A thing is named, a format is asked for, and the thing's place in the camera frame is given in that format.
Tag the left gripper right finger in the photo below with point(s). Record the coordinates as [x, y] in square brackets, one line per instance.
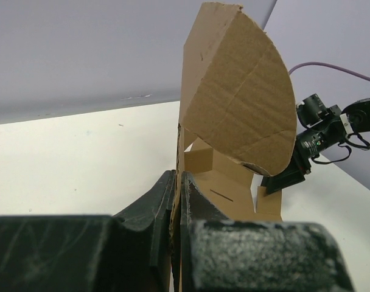
[219, 254]

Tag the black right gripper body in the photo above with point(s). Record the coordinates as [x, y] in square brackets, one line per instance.
[296, 171]

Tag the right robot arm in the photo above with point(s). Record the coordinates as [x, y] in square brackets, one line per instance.
[324, 127]

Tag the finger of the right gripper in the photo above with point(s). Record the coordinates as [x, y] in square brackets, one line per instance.
[272, 184]

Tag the brown cardboard box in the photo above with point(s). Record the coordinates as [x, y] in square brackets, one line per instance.
[237, 120]

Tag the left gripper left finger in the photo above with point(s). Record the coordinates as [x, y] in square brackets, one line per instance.
[129, 251]

